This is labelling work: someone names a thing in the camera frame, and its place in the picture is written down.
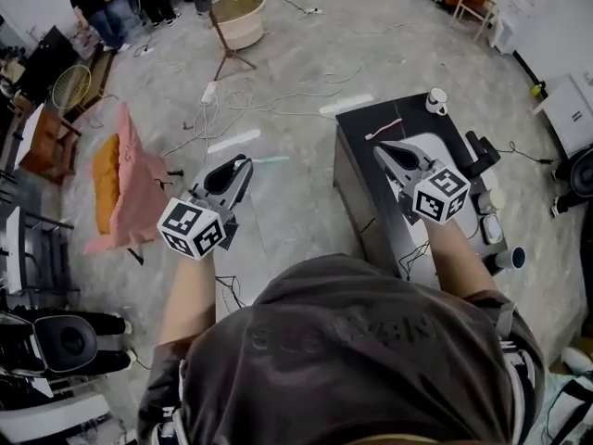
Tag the black metal rack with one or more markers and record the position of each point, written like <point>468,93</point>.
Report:
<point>37,253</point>

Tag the person's right forearm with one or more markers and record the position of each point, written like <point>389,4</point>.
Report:
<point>456,258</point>

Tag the green toothbrush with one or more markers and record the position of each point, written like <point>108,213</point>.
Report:
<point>271,160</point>

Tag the white cup with dark band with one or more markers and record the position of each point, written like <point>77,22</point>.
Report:
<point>436,102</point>

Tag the black table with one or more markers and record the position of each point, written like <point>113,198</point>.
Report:
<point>407,109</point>

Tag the white soap dish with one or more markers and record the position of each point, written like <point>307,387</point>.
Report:
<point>492,229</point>

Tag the brown tripod stand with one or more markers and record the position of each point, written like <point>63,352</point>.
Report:
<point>227,49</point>

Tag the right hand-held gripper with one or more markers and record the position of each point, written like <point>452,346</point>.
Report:
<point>440,195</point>

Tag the person's grey shirt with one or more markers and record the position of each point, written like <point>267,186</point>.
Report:
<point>347,355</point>

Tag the brown wooden chair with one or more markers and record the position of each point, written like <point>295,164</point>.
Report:
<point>46,142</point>

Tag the blue cup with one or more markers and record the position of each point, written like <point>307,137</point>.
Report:
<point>507,258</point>

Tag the white power strip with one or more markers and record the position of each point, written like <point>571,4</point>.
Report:
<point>313,11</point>
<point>210,93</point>

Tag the small white cabinet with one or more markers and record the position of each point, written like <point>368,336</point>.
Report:
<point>505,28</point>

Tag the orange cushion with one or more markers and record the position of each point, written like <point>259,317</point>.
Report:
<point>105,183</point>

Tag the pink chair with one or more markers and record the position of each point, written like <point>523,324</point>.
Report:
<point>139,188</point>

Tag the pink toothbrush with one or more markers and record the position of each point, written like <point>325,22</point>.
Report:
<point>384,129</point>

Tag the grey cup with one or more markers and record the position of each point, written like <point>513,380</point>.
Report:
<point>486,201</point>

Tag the person's left forearm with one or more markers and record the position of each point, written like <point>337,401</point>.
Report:
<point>190,295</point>

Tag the black device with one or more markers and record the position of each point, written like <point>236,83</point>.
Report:
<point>482,156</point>

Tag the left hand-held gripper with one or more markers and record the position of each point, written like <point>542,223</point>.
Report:
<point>190,227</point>

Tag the white desk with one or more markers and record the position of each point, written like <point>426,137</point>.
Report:
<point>51,417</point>

